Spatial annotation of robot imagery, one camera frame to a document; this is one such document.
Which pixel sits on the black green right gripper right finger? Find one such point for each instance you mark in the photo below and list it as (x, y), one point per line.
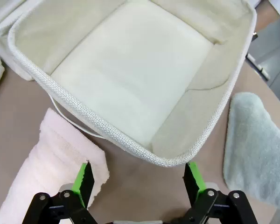
(196, 184)

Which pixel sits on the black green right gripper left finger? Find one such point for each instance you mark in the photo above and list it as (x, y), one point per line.
(81, 182)

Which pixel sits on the pale pink rolled towel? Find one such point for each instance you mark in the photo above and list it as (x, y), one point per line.
(49, 158)

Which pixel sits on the grey-green triangle folded towel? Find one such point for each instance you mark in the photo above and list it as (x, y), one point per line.
(256, 144)

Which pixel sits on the cream fabric storage bin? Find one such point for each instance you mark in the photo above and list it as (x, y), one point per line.
(7, 21)
(121, 70)

